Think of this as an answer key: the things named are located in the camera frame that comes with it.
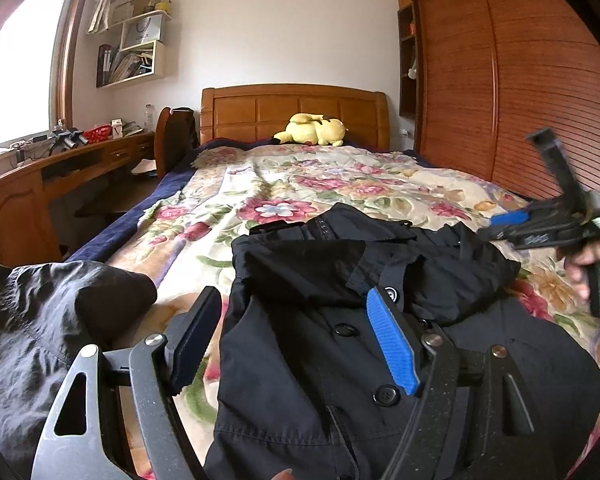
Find person's right hand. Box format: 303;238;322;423
565;227;600;311

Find black camera gear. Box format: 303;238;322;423
47;125;88;153

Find wooden slatted wardrobe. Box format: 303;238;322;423
394;0;600;211

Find stack of magazines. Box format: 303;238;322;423
110;50;153;81

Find white wall shelf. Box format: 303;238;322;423
96;10;173;90

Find wooden bed headboard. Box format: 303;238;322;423
201;85;391;150

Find wooden chair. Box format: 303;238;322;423
156;106;199;176

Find floral blanket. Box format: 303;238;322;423
67;141;600;480

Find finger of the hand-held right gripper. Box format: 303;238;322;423
526;127;599;207
477;209;538;247

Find wooden framed window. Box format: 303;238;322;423
0;0;88;153

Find crinkled black jacket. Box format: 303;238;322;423
0;260;159;480

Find black binders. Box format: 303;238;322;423
96;44;113;87

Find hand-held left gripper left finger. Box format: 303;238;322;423
31;286;223;480

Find beige flat box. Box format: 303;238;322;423
111;0;156;26

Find black bag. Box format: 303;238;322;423
170;106;199;148

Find black trench coat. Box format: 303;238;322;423
202;203;600;480

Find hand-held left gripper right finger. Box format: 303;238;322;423
366;285;546;480

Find wooden desk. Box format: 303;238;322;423
0;130;157;271

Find white paper bag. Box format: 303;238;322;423
120;14;162;50

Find yellow plush toy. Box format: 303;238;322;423
273;113;347;147

